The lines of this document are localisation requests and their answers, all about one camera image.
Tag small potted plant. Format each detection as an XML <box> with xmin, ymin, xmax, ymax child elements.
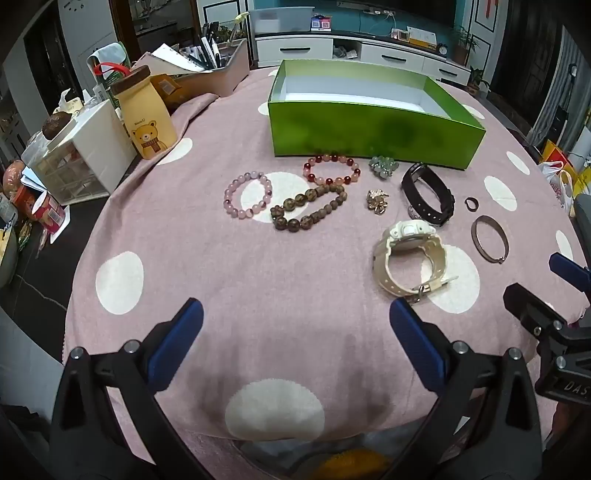
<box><xmin>465</xmin><ymin>67</ymin><xmax>491</xmax><ymax>96</ymax></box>

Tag brown wooden bead bracelet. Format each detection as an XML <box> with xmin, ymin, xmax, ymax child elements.
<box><xmin>270</xmin><ymin>185</ymin><xmax>349</xmax><ymax>233</ymax></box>

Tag orange snack packet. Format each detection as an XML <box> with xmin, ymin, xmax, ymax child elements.
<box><xmin>150</xmin><ymin>74</ymin><xmax>186</xmax><ymax>110</ymax></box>

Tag yellow bear bottle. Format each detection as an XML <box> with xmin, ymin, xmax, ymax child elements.
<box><xmin>110</xmin><ymin>65</ymin><xmax>178</xmax><ymax>160</ymax></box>

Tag white tv cabinet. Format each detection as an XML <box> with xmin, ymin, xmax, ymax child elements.
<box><xmin>254</xmin><ymin>33</ymin><xmax>472</xmax><ymax>87</ymax></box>

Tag yellow shopping bag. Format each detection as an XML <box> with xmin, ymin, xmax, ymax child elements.
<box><xmin>542</xmin><ymin>141</ymin><xmax>574</xmax><ymax>172</ymax></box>
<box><xmin>573</xmin><ymin>166</ymin><xmax>591</xmax><ymax>200</ymax></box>

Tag green crystal brooch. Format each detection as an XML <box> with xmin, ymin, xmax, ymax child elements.
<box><xmin>368</xmin><ymin>156</ymin><xmax>400</xmax><ymax>178</ymax></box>

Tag pink pen holder box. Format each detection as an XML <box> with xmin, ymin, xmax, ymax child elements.
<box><xmin>134</xmin><ymin>39</ymin><xmax>250</xmax><ymax>99</ymax></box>

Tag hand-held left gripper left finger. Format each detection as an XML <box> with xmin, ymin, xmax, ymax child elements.
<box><xmin>50</xmin><ymin>298</ymin><xmax>218</xmax><ymax>480</ymax></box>

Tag grey curtain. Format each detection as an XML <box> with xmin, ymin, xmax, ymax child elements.
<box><xmin>531</xmin><ymin>28</ymin><xmax>583</xmax><ymax>145</ymax></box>

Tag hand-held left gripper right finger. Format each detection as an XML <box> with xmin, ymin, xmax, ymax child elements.
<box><xmin>383</xmin><ymin>298</ymin><xmax>543</xmax><ymax>480</ymax></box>

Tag white red plastic bag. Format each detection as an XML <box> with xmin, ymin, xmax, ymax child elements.
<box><xmin>538</xmin><ymin>159</ymin><xmax>576</xmax><ymax>214</ymax></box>

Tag bunch of pens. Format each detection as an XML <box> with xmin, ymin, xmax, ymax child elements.
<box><xmin>185</xmin><ymin>21</ymin><xmax>234</xmax><ymax>70</ymax></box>

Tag red package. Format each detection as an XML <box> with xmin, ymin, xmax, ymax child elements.
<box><xmin>11</xmin><ymin>187</ymin><xmax>66</xmax><ymax>232</ymax></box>

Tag brown metal bangle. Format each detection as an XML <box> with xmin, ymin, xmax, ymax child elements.
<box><xmin>471</xmin><ymin>215</ymin><xmax>509</xmax><ymax>265</ymax></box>

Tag green cardboard box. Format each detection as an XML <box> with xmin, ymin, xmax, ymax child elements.
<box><xmin>268</xmin><ymin>59</ymin><xmax>487</xmax><ymax>171</ymax></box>

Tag pink bead bracelet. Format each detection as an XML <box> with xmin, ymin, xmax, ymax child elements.
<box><xmin>224</xmin><ymin>172</ymin><xmax>274</xmax><ymax>220</ymax></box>

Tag black wristwatch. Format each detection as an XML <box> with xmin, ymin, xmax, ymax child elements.
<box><xmin>401</xmin><ymin>162</ymin><xmax>455</xmax><ymax>227</ymax></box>

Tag green carton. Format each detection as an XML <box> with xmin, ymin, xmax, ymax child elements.
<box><xmin>88</xmin><ymin>42</ymin><xmax>132</xmax><ymax>112</ymax></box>

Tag tall potted plant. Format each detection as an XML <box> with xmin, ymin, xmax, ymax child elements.
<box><xmin>453</xmin><ymin>25</ymin><xmax>480</xmax><ymax>66</ymax></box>

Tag pink polka dot tablecloth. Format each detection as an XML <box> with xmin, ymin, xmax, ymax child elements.
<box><xmin>62</xmin><ymin>65</ymin><xmax>583</xmax><ymax>462</ymax></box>

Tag yellow white desk calendar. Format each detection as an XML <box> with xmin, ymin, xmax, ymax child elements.
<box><xmin>406</xmin><ymin>26</ymin><xmax>437</xmax><ymax>49</ymax></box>

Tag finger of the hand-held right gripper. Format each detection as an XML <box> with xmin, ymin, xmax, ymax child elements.
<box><xmin>502</xmin><ymin>282</ymin><xmax>583</xmax><ymax>354</ymax></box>
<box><xmin>549</xmin><ymin>252</ymin><xmax>591</xmax><ymax>294</ymax></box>

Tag white drawer organizer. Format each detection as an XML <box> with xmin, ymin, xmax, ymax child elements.
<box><xmin>21</xmin><ymin>99</ymin><xmax>137</xmax><ymax>206</ymax></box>

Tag television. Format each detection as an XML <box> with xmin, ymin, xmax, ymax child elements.
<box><xmin>337</xmin><ymin>0</ymin><xmax>458</xmax><ymax>21</ymax></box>

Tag white wristwatch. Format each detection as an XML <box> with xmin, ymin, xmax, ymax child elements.
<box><xmin>373</xmin><ymin>220</ymin><xmax>459</xmax><ymax>303</ymax></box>

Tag gold brooch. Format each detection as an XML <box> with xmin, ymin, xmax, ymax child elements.
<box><xmin>366</xmin><ymin>188</ymin><xmax>390</xmax><ymax>215</ymax></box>

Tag translucent storage box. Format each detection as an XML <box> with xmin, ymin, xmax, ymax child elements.
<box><xmin>249</xmin><ymin>8</ymin><xmax>311</xmax><ymax>36</ymax></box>

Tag white papers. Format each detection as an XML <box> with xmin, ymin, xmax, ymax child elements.
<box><xmin>150</xmin><ymin>44</ymin><xmax>205</xmax><ymax>73</ymax></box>

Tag red orange bead bracelet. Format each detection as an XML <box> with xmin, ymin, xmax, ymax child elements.
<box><xmin>302</xmin><ymin>154</ymin><xmax>362</xmax><ymax>186</ymax></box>

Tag brown round object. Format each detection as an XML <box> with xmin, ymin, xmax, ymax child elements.
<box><xmin>41</xmin><ymin>113</ymin><xmax>73</xmax><ymax>139</ymax></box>

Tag yellow desk lamp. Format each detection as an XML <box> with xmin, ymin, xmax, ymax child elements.
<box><xmin>228</xmin><ymin>14</ymin><xmax>251</xmax><ymax>45</ymax></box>

